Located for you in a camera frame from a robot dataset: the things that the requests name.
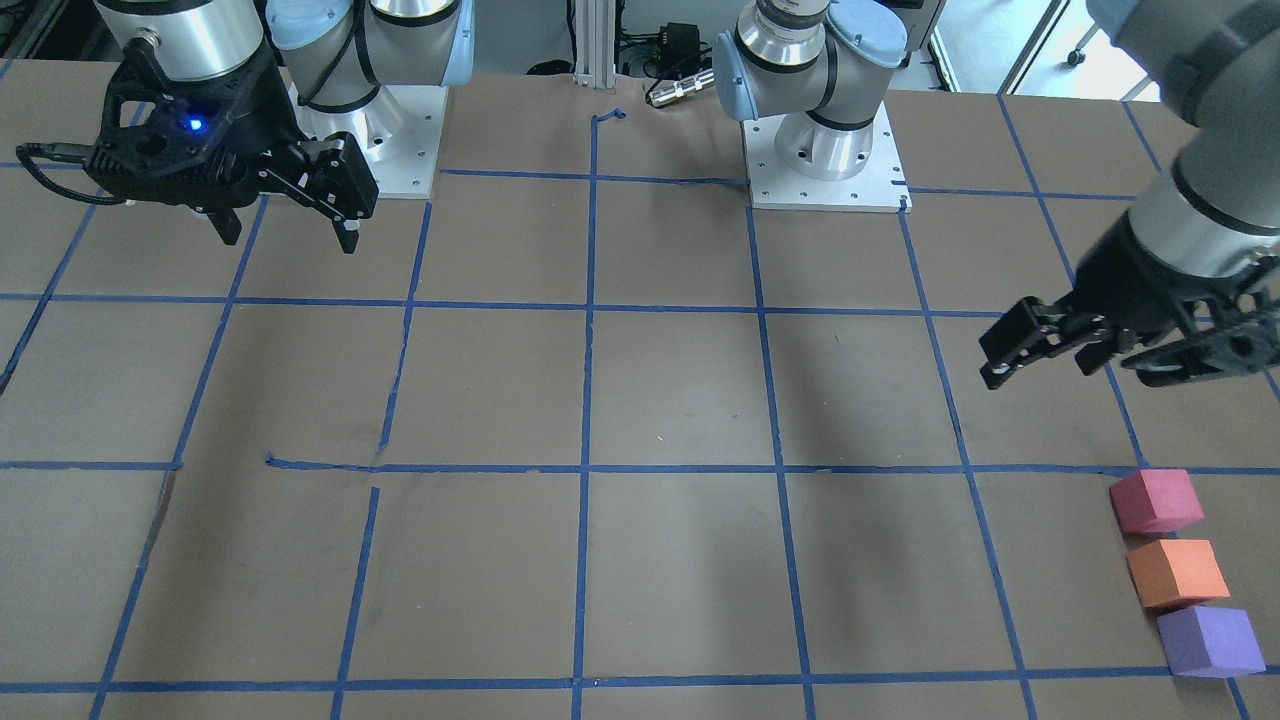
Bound aluminium frame post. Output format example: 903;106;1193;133
570;0;620;94

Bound purple foam cube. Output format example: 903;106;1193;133
1156;605;1266;679

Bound orange foam cube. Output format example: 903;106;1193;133
1126;539;1231;609

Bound red foam cube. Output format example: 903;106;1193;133
1108;468;1204;536

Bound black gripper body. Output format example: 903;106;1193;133
979;215;1216;370
239;60;379;225

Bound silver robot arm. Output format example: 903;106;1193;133
980;1;1279;389
166;1;911;254

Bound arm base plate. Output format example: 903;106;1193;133
294;85;451;200
741;102;913;214

